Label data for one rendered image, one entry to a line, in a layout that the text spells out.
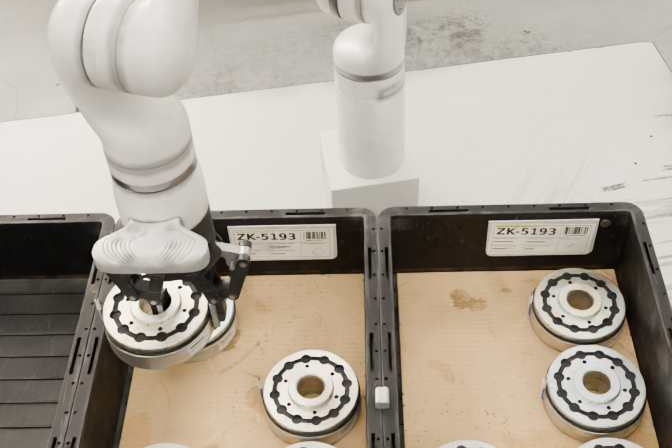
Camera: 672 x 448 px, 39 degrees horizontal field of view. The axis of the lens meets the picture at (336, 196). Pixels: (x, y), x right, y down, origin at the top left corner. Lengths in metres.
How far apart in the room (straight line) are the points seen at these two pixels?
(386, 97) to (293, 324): 0.32
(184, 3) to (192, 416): 0.52
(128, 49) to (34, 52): 2.40
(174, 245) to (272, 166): 0.74
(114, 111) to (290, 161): 0.78
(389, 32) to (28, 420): 0.60
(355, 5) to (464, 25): 1.84
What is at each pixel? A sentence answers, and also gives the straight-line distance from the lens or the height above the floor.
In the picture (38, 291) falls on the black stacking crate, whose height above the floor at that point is 0.83.
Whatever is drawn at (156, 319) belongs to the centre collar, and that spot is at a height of 1.02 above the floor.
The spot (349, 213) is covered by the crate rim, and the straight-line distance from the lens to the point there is 1.08.
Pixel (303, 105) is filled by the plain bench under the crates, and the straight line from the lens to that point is 1.58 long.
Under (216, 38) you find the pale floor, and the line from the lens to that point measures 2.96.
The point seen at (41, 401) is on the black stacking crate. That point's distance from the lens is 1.11.
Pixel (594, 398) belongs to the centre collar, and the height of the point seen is 0.87.
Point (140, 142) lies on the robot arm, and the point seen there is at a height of 1.25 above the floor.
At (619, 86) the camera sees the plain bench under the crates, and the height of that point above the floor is 0.70.
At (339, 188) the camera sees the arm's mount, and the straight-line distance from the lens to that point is 1.30.
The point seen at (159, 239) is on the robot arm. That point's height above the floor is 1.17.
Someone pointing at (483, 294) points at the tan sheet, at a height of 0.83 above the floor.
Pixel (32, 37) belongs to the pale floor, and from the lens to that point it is 3.12.
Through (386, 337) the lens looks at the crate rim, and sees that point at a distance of 0.97.
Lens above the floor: 1.72
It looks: 46 degrees down
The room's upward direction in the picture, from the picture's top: 3 degrees counter-clockwise
